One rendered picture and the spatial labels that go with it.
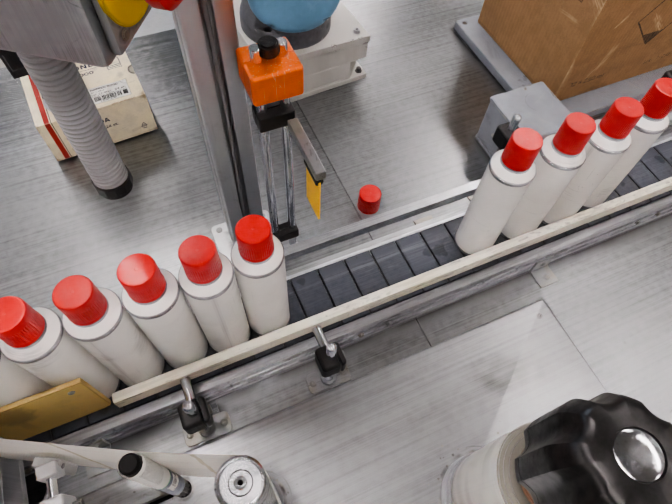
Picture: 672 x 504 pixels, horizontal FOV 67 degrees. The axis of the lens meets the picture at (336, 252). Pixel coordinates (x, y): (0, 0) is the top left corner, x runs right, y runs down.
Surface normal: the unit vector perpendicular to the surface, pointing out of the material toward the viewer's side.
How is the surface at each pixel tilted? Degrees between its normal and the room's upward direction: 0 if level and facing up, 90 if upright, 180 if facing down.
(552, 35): 90
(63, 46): 90
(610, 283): 0
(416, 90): 0
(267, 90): 90
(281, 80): 90
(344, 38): 3
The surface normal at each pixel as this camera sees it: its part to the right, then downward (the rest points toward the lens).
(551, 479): -0.66, 0.63
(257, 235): 0.02, -0.53
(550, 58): -0.91, 0.33
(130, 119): 0.46, 0.78
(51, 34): -0.19, 0.84
